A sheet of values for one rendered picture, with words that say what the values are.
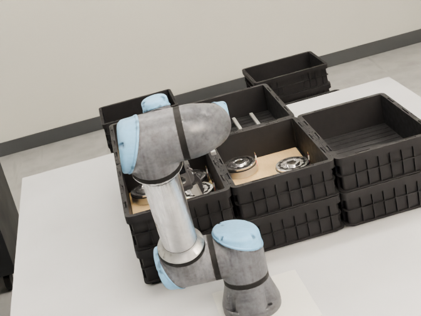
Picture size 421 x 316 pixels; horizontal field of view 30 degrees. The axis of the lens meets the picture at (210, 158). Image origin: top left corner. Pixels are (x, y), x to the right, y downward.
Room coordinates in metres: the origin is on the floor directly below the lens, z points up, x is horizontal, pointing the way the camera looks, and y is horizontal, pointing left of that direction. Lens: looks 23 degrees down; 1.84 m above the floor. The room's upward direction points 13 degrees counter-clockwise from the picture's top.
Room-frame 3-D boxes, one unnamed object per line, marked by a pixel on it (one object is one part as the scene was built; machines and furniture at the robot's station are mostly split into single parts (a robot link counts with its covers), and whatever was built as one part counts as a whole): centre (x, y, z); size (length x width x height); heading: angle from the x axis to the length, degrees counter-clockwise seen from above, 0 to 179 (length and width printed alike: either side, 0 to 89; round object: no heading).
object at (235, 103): (2.52, -0.13, 0.87); 0.40 x 0.30 x 0.11; 5
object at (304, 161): (2.13, -0.24, 0.86); 0.10 x 0.10 x 0.01
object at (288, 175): (2.13, -0.17, 0.92); 0.40 x 0.30 x 0.02; 5
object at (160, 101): (2.00, 0.11, 1.15); 0.09 x 0.08 x 0.11; 179
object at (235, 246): (1.69, -0.01, 0.87); 0.13 x 0.12 x 0.14; 89
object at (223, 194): (2.10, 0.13, 0.92); 0.40 x 0.30 x 0.02; 5
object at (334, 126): (2.15, -0.47, 0.87); 0.40 x 0.30 x 0.11; 5
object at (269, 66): (3.95, -0.49, 0.37); 0.40 x 0.30 x 0.45; 96
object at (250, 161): (2.23, -0.08, 0.86); 0.10 x 0.10 x 0.01
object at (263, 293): (1.68, -0.02, 0.75); 0.15 x 0.15 x 0.10
